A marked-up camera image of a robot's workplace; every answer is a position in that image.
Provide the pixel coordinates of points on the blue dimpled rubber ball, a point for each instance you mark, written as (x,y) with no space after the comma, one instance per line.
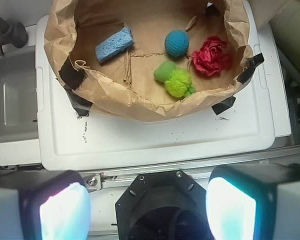
(176,43)

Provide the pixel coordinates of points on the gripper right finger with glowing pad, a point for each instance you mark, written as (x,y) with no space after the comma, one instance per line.
(253,201)

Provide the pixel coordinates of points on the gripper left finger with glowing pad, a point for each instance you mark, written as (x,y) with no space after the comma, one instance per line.
(43,205)

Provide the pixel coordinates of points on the black faucet handle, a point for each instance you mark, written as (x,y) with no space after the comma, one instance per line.
(12,33)

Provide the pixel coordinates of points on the black tape piece right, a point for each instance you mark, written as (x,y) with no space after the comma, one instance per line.
(243,79)

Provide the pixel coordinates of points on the aluminium extrusion rail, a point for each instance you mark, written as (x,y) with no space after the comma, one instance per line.
(99,179)

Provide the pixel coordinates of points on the crumpled red paper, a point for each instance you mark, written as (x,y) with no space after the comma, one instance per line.
(211,59)

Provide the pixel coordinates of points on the black tape piece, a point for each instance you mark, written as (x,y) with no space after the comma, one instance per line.
(243,79)
(73,79)

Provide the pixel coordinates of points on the crumpled brown paper bag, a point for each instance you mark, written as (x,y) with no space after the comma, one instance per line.
(124,85)

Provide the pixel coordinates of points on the grey sink basin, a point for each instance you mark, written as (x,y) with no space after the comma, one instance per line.
(18,96)

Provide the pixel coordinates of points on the blue sponge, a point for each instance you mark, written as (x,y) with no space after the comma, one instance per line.
(115,44)

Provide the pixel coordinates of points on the green fuzzy plush toy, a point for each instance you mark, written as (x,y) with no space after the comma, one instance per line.
(177,81)

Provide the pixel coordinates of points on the white plastic bin lid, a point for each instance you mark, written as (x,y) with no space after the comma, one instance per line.
(104,141)

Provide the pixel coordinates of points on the black tape piece left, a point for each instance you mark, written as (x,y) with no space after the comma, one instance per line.
(73,79)

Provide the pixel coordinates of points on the black octagonal mount plate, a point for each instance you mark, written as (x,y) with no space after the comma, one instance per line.
(166,205)

